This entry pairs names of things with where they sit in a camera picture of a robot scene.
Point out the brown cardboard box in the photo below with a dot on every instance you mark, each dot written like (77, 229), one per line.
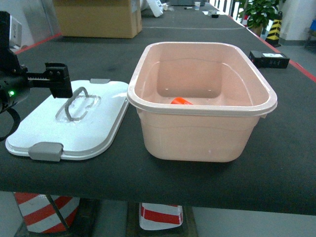
(120, 19)

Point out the yellow black traffic cone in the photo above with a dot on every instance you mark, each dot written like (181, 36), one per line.
(274, 32)

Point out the orange capacitor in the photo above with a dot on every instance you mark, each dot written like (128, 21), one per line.
(180, 101)

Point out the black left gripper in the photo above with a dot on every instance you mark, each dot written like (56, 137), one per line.
(15, 82)

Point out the red white traffic cone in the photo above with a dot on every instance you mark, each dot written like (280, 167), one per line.
(45, 214)

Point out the pink plastic storage box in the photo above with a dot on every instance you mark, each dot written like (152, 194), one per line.
(228, 94)

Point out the green potted plant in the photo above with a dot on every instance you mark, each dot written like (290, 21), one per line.
(259, 13)

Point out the white box lid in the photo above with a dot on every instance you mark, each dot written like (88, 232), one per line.
(78, 128)

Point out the white paper cup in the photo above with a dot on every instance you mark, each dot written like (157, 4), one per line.
(196, 5)

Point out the black table mat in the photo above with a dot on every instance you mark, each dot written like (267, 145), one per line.
(275, 173)

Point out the black rectangular device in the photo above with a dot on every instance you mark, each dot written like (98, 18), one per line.
(269, 60)

